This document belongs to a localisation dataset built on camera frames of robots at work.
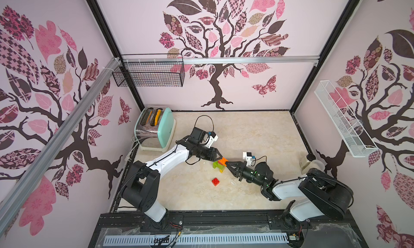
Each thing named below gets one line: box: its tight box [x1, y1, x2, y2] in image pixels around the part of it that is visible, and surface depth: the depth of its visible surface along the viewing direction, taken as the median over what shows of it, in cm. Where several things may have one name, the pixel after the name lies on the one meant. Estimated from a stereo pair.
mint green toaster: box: [134, 105, 177, 153], surface depth 96 cm
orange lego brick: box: [217, 156, 229, 167], surface depth 82 cm
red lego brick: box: [211, 177, 220, 187], surface depth 87 cm
